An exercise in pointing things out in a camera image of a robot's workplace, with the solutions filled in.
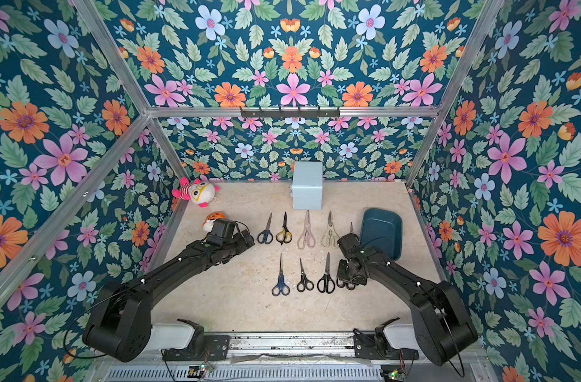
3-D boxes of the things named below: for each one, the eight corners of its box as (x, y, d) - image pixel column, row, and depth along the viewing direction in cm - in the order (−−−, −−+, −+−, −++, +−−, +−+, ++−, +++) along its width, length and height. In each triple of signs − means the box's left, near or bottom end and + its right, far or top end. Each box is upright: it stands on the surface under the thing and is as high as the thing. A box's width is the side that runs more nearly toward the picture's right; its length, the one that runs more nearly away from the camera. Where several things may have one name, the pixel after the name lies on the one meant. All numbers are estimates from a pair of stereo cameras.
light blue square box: (293, 213, 110) (291, 190, 97) (295, 177, 125) (293, 152, 113) (322, 213, 110) (324, 189, 97) (320, 177, 125) (321, 152, 113)
